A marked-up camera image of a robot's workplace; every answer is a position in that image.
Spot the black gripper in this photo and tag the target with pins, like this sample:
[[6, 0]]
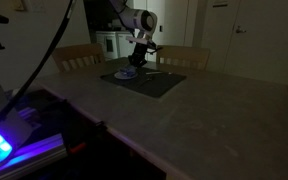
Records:
[[140, 55]]

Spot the blue towel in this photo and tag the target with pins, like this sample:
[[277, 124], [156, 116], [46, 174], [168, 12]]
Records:
[[127, 71]]

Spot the white round plate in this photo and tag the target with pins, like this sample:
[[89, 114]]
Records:
[[118, 76]]

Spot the metal spoon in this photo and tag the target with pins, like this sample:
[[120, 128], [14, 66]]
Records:
[[146, 80]]

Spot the metal fork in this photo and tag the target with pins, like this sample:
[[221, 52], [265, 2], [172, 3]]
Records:
[[157, 72]]

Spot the white kitchen cabinet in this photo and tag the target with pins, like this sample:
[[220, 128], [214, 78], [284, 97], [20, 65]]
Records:
[[124, 45]]

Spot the dark grey placemat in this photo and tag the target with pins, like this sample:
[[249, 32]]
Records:
[[160, 86]]

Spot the white kitchen appliance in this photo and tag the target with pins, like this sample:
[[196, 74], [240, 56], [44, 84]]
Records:
[[105, 41]]

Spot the light wooden slat-back chair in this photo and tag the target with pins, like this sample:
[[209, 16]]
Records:
[[77, 55], [184, 56]]

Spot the red clamp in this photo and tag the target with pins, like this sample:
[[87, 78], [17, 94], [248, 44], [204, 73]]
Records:
[[76, 147]]

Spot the white room door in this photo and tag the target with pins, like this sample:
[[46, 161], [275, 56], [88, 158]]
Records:
[[267, 40]]

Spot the grey electronics box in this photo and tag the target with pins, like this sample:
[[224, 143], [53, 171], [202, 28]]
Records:
[[9, 123]]

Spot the wrist camera with pale mount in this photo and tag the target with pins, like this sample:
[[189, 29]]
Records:
[[138, 40]]

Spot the small dark wall switch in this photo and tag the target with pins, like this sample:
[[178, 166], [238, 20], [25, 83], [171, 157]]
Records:
[[160, 28]]

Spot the beige wall plate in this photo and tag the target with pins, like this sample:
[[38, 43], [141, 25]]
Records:
[[19, 5]]

